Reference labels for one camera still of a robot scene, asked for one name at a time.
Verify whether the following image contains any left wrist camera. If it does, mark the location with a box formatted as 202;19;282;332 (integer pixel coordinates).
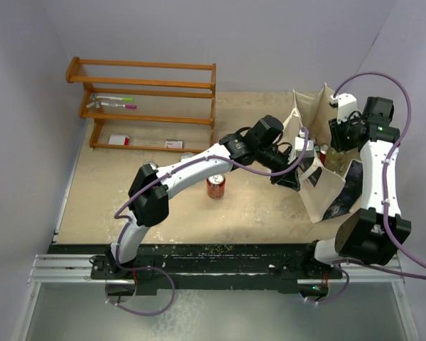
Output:
294;127;315;158

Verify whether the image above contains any red cola can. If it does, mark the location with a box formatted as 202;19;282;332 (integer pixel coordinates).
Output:
207;173;226;199
319;150;327;164

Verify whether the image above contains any purple soda can left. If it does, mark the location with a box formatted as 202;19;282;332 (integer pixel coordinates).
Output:
145;161;158;169

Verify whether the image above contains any canvas tote bag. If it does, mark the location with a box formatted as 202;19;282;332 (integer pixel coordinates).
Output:
283;85;363;223

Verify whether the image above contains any wooden shelf rack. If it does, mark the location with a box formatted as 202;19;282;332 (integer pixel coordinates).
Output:
65;57;217;153

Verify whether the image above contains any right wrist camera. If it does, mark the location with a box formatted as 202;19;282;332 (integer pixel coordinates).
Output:
329;93;360;124

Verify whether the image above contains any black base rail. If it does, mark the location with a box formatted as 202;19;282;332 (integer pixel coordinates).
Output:
48;244;343;296

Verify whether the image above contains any purple soda can right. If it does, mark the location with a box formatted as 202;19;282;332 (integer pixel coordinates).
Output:
180;152;194;161

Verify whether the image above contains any small printed box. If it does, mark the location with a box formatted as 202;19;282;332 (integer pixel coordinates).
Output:
165;140;183;149

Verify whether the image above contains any glass soda bottle front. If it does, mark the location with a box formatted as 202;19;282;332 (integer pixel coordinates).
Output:
324;148;346;173

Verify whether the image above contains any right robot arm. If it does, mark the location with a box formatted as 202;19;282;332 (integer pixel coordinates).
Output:
301;93;411;278

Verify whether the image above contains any glass soda bottle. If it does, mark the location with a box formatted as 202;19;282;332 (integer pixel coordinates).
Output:
324;148;346;173
319;144;329;154

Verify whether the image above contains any purple soda can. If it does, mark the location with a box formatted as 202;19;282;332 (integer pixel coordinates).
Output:
145;161;158;169
180;152;194;161

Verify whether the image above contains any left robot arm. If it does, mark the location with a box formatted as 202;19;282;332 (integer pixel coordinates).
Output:
105;115;302;278

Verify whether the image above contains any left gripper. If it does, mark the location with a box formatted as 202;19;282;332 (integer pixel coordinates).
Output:
256;145;300;192

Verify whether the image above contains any red white box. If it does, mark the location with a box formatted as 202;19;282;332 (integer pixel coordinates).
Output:
108;134;130;146

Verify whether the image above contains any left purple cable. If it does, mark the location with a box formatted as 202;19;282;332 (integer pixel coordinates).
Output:
104;126;310;315

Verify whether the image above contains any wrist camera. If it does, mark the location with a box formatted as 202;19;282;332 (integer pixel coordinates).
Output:
329;93;360;124
294;127;315;158

